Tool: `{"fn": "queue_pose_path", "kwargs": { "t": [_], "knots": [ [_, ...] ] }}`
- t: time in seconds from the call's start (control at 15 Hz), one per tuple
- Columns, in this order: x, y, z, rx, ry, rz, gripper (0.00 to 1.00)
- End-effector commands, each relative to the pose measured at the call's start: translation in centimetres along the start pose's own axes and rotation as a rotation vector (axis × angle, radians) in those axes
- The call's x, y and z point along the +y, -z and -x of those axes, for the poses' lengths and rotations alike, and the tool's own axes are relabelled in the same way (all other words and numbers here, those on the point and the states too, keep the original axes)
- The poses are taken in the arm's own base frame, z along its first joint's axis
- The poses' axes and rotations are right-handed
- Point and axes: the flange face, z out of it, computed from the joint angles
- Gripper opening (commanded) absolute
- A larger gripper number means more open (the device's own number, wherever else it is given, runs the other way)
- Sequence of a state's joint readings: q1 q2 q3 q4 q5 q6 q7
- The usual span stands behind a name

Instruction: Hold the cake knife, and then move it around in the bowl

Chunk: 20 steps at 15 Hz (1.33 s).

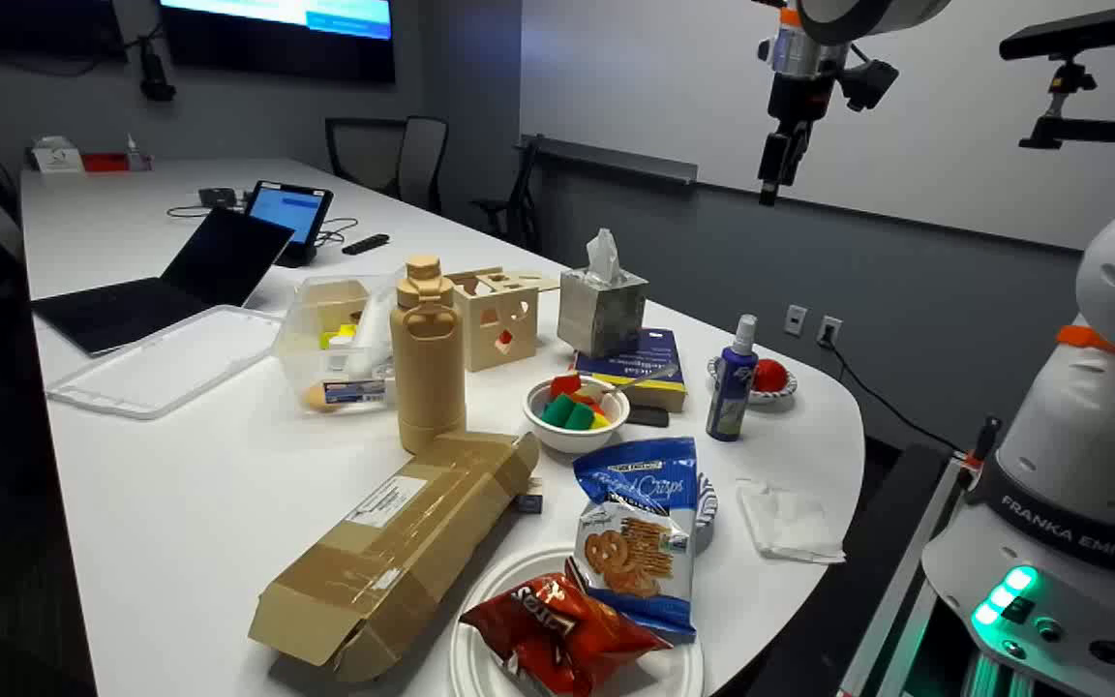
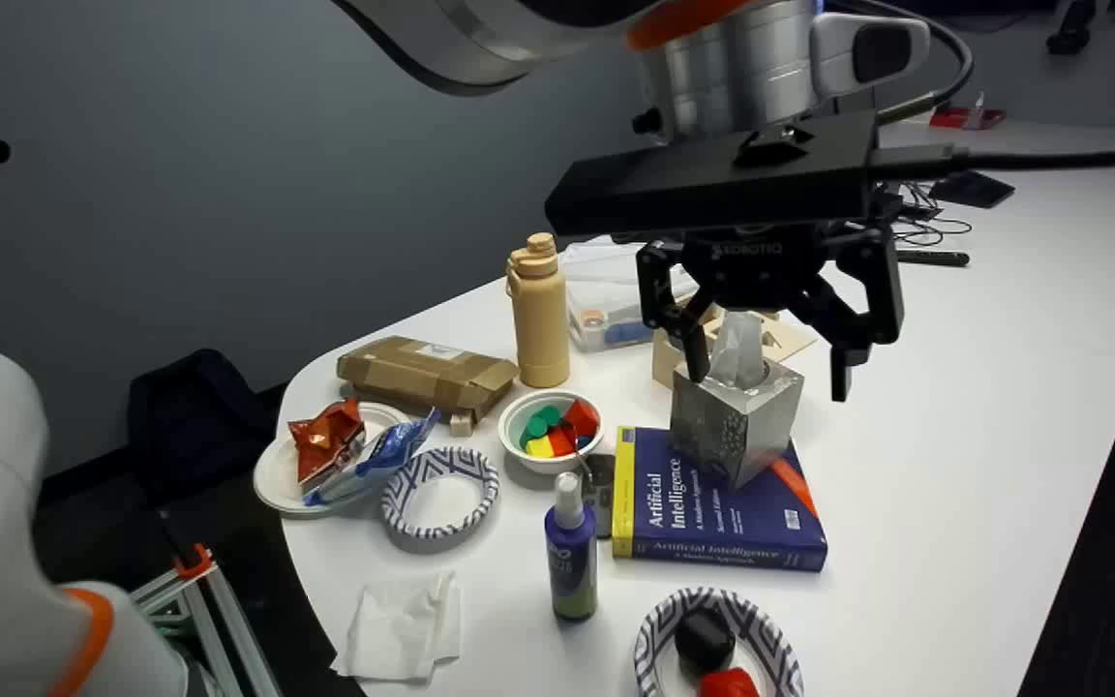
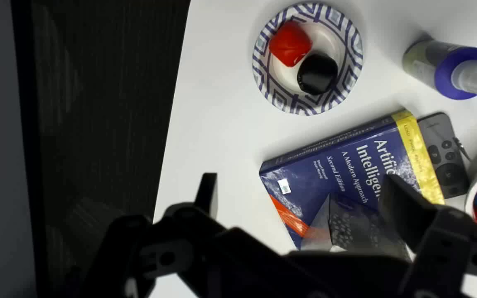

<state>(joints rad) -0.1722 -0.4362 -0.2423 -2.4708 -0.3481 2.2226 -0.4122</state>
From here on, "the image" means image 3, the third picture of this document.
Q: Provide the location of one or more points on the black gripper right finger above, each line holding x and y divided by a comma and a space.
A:
443, 238

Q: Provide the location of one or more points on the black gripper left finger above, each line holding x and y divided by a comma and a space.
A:
211, 259

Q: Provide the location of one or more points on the black remote control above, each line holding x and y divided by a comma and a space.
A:
446, 157

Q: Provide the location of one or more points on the blue AI textbook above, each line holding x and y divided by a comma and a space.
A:
348, 165

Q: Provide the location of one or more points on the blue spray bottle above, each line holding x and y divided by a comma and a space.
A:
448, 67

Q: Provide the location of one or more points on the black block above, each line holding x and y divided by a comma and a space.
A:
317, 72

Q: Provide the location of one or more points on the red block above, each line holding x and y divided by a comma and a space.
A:
290, 43

